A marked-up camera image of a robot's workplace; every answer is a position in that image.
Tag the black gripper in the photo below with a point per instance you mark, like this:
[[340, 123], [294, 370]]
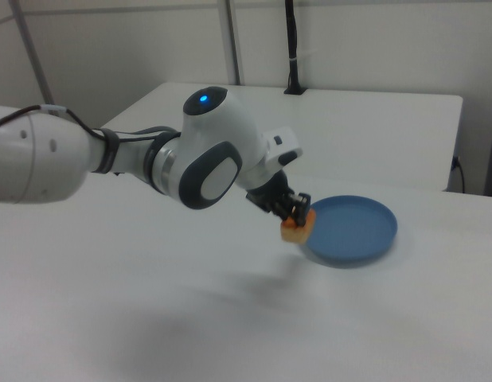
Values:
[[274, 187]]

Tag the toasted bread piece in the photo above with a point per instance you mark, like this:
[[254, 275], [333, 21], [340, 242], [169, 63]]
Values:
[[295, 234]]

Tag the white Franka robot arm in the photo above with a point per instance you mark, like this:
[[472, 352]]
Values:
[[206, 135]]

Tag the blue round plate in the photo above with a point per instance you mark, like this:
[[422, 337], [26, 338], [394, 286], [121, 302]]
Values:
[[349, 231]]

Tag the white side table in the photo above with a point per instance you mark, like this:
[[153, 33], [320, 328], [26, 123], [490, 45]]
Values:
[[349, 131]]

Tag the black clamped camera pole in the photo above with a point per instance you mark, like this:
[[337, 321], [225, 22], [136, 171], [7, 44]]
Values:
[[292, 47]]

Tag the upright grey metal post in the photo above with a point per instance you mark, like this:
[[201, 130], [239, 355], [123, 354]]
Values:
[[231, 40]]

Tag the slanted grey metal post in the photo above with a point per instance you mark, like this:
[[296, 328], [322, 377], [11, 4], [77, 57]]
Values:
[[33, 51]]

